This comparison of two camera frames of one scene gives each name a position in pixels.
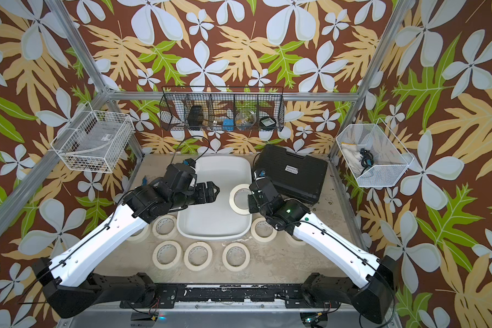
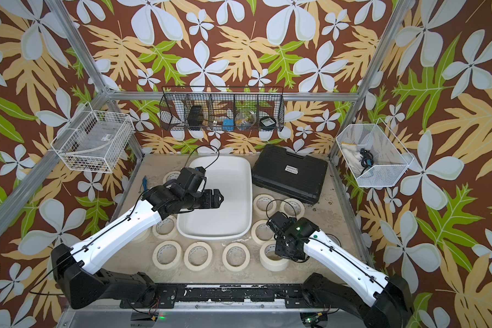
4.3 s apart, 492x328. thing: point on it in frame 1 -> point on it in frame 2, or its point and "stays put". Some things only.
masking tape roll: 198,268 stays put
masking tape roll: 242,212 -> 268,259
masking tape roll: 141,236 stays put
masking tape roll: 167,266 stays put
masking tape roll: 230,266 stays put
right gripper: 252,199 -> 296,255
